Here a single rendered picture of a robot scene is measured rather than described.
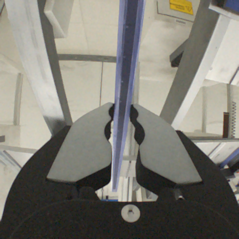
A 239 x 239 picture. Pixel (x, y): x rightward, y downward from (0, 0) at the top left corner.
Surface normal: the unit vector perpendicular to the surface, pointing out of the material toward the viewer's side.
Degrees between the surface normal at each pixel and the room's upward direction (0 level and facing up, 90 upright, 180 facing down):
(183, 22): 90
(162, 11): 90
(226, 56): 45
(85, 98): 90
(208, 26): 90
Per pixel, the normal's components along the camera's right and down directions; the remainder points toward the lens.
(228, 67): 0.04, 0.71
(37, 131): 0.11, 0.00
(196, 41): -0.99, -0.05
